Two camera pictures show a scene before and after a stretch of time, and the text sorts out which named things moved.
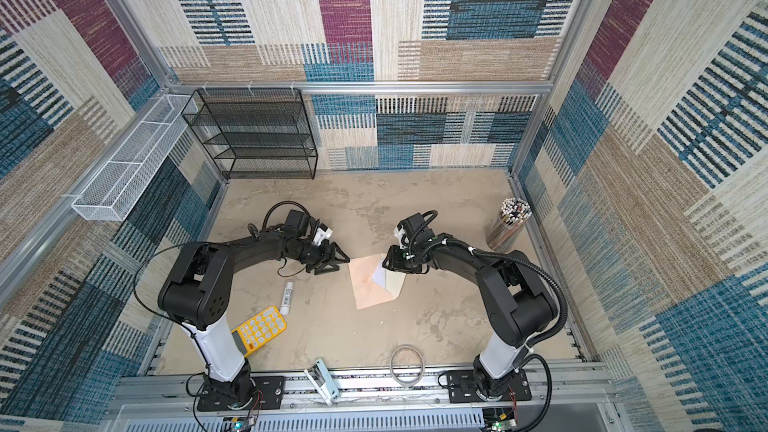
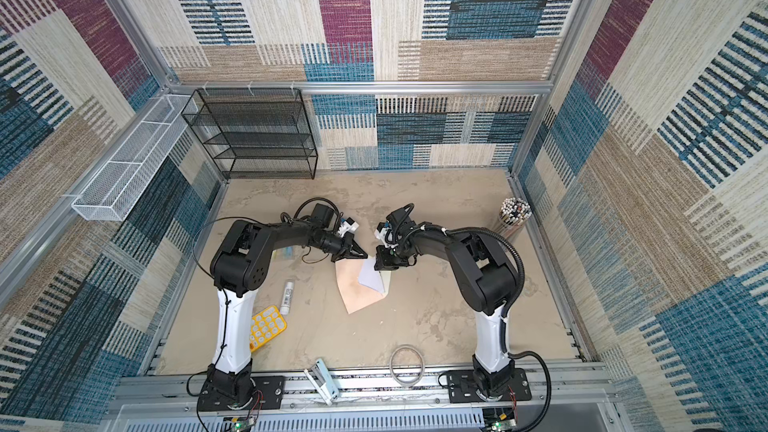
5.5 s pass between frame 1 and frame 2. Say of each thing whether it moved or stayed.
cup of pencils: stayed
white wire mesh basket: stayed
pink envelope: moved
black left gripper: moved
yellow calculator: stayed
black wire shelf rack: stayed
